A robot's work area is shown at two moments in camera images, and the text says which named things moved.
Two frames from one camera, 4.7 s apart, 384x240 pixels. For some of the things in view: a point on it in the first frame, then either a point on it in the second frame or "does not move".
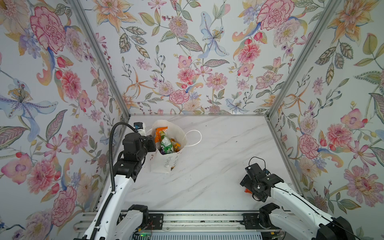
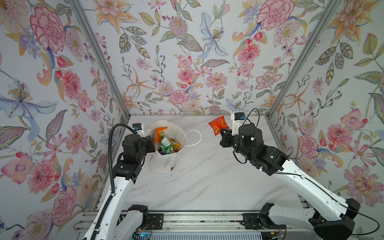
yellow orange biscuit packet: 176,146 does not move
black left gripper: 149,140 does not move
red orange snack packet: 248,191 to 218,124
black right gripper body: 251,185 to 237,144
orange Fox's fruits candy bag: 158,135 does not move
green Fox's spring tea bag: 166,144 does not move
